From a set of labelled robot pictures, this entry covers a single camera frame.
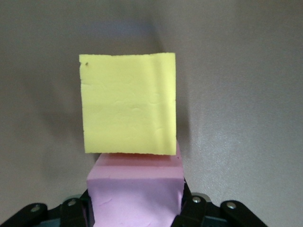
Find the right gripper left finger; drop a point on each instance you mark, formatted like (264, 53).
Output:
(68, 212)

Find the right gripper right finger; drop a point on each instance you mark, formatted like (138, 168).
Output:
(196, 212)

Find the pink foam cube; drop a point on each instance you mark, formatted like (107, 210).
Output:
(135, 194)

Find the yellow foam cube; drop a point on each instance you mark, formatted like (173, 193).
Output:
(127, 104)

